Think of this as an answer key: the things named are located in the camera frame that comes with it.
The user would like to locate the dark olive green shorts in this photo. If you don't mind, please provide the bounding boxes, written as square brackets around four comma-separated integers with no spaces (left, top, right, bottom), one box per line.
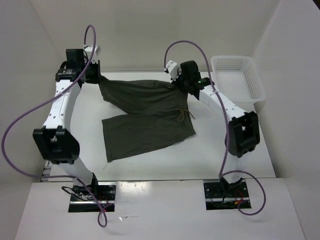
[98,77,196,163]

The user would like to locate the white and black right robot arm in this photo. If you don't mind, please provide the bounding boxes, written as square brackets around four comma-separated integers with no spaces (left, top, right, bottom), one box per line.
[164,60,260,197]

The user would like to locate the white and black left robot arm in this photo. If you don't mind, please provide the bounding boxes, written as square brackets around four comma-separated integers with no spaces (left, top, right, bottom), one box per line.
[32,46,101,200]

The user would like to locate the white perforated plastic basket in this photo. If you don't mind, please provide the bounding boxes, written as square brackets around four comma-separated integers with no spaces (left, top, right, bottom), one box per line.
[211,55,267,105]

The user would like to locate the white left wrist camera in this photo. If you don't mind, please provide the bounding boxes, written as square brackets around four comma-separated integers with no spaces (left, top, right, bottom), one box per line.
[83,45,101,64]

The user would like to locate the aluminium table edge rail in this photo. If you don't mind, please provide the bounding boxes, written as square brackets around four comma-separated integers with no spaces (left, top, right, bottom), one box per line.
[39,71,81,182]

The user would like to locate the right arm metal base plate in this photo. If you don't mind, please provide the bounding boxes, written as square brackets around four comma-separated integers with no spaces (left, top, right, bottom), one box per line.
[203,179,252,211]

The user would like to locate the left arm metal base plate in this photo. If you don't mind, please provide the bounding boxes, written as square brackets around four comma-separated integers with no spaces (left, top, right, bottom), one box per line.
[61,182,117,213]

